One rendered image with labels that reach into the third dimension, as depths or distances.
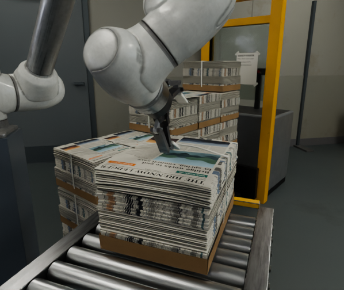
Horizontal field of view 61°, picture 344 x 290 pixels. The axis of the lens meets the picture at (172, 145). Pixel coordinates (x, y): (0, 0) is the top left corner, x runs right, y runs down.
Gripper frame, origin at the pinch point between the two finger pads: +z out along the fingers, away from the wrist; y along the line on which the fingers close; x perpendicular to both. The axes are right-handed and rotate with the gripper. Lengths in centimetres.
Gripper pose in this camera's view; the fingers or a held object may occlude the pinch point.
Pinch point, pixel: (178, 123)
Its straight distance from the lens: 83.5
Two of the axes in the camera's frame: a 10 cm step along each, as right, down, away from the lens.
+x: 9.3, 1.0, -3.4
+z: 3.2, 2.2, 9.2
